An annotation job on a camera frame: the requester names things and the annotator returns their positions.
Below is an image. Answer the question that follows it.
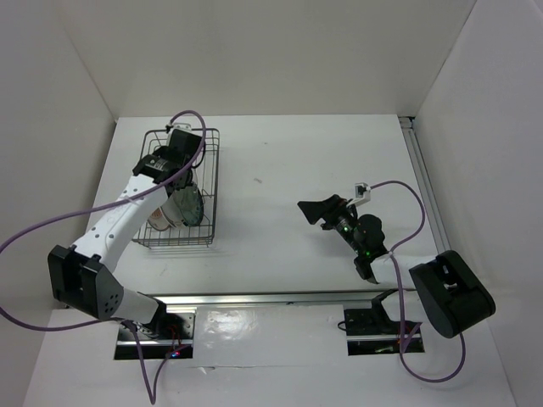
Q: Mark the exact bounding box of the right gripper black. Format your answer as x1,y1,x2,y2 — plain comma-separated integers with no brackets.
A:
299,194,364,254

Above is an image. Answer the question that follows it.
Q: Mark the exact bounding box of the clear glass square plate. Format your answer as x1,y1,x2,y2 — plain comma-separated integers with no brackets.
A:
184,170,200,205

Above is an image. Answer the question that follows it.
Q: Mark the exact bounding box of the blue floral small plate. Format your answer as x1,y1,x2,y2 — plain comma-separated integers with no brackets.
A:
176,185,204,227

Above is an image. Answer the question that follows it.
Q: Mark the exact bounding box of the green red rimmed plate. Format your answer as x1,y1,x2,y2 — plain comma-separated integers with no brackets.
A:
161,191,186,228

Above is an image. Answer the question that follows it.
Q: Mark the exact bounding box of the orange sunburst plate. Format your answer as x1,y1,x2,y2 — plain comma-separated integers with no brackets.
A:
147,207,171,231

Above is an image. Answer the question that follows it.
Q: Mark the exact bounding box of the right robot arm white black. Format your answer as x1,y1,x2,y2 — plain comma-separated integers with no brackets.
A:
298,194,496,338

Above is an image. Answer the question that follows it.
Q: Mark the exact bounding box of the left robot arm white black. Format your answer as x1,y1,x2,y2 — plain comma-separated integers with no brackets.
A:
48,128,205,338

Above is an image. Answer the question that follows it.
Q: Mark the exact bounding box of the grey wire dish rack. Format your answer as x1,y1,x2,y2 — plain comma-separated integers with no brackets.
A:
132,128,220,248

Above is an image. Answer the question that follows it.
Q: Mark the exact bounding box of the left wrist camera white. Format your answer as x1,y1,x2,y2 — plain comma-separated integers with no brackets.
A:
165,122,192,132

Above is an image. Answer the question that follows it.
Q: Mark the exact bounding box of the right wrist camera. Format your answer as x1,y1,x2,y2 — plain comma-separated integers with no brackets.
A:
347,182,372,207

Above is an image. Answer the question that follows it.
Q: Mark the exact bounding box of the aluminium front rail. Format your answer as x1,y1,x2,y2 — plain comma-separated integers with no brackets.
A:
156,288,394,307

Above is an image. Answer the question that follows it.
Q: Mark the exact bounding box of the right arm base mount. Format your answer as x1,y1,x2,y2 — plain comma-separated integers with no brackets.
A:
337,309,400,356

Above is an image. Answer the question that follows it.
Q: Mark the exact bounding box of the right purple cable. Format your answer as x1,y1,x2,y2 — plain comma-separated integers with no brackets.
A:
368,181,467,383

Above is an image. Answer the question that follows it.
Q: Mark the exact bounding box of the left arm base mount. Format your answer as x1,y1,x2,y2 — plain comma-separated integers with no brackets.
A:
114,309,196,360

